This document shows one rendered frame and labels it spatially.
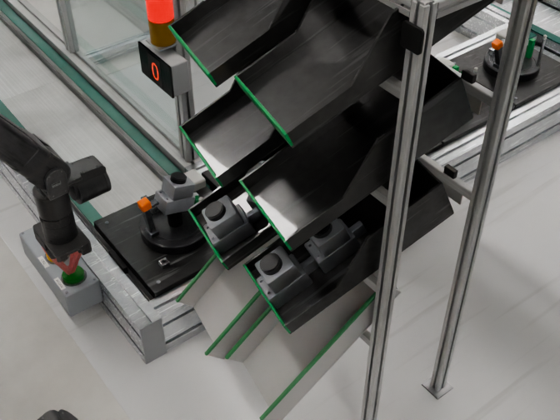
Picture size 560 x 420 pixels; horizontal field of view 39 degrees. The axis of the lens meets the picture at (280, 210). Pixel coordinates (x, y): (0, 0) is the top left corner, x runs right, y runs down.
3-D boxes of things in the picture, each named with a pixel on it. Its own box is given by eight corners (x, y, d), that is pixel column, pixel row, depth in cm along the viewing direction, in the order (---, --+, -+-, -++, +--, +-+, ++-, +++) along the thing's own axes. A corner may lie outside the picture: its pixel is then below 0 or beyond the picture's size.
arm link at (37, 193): (24, 182, 130) (40, 199, 127) (62, 166, 134) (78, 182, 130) (33, 212, 135) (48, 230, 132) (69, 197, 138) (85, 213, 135)
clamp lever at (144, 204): (149, 234, 148) (141, 207, 143) (144, 228, 149) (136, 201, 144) (166, 225, 150) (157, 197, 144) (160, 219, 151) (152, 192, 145)
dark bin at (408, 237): (290, 335, 107) (269, 311, 101) (248, 272, 115) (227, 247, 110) (454, 213, 107) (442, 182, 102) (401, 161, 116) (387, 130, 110)
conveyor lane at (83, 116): (162, 332, 149) (156, 297, 142) (-9, 124, 198) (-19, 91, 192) (280, 266, 161) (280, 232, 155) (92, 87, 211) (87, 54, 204)
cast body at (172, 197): (164, 216, 146) (170, 184, 142) (152, 203, 149) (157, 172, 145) (202, 207, 151) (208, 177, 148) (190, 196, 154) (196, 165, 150)
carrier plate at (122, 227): (155, 301, 142) (154, 292, 141) (94, 228, 157) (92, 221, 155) (262, 244, 153) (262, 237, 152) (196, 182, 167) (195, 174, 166)
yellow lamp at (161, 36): (158, 50, 148) (156, 27, 145) (145, 39, 151) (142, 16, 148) (181, 42, 150) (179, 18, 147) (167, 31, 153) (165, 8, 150)
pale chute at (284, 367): (279, 423, 119) (260, 420, 116) (242, 361, 128) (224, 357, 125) (402, 292, 113) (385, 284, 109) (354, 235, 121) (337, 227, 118)
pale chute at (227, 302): (224, 360, 128) (205, 355, 125) (193, 306, 137) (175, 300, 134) (334, 234, 121) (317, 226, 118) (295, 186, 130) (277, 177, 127)
